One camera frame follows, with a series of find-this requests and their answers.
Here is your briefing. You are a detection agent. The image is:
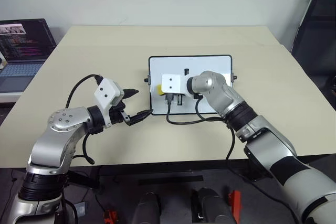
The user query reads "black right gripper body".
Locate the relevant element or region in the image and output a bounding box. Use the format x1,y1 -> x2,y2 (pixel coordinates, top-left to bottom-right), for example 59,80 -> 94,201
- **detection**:
164,93 -> 186,107

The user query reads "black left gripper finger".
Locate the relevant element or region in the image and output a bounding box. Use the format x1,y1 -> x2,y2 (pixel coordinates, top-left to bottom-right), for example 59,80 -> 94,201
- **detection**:
125,109 -> 154,126
123,88 -> 139,101

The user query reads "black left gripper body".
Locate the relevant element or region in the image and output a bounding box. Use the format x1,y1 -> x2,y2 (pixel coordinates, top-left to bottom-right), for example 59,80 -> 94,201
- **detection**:
109,100 -> 131,126

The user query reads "black framed whiteboard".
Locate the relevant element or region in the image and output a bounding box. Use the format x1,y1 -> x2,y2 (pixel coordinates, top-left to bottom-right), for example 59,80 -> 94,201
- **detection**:
143,55 -> 238,116

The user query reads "black flat bar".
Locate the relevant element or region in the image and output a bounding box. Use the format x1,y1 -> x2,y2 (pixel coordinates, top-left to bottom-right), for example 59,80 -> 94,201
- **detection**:
138,175 -> 204,186

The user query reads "dark grey rounded shape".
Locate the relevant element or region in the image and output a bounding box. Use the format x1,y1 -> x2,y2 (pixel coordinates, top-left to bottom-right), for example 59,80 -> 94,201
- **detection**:
192,187 -> 235,224
130,191 -> 162,224

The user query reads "red clamp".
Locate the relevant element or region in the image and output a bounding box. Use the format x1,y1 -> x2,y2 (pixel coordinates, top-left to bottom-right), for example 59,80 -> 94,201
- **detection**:
103,209 -> 118,224
227,190 -> 242,222

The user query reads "white side desk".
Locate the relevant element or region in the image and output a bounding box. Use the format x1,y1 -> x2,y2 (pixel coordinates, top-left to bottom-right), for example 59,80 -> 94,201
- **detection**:
0,90 -> 26,104

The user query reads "open grey laptop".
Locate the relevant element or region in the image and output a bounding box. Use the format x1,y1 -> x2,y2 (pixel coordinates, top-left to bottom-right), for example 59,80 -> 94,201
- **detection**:
0,18 -> 57,94

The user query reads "black office chair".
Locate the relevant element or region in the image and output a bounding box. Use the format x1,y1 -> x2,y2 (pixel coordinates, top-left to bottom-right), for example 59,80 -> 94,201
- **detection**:
289,0 -> 336,104

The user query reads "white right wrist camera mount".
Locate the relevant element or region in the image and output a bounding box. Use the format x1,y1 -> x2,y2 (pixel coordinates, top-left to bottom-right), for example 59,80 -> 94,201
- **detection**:
161,73 -> 190,97

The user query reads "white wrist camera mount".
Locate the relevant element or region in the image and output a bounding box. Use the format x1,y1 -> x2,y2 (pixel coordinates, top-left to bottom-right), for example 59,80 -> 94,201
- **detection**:
93,77 -> 124,128
161,73 -> 190,97

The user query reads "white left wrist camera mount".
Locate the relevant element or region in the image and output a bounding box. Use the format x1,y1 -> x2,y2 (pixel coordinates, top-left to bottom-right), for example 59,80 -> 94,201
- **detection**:
93,77 -> 124,128

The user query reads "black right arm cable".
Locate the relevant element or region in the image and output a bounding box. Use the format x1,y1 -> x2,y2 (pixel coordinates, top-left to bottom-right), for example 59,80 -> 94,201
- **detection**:
166,93 -> 236,161

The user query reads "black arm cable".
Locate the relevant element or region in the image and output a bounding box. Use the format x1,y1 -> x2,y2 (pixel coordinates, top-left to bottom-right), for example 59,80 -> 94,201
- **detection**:
166,93 -> 236,161
65,73 -> 104,166

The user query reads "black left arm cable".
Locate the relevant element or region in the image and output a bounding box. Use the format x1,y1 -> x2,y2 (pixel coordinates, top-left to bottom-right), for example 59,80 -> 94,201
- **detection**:
65,73 -> 104,166

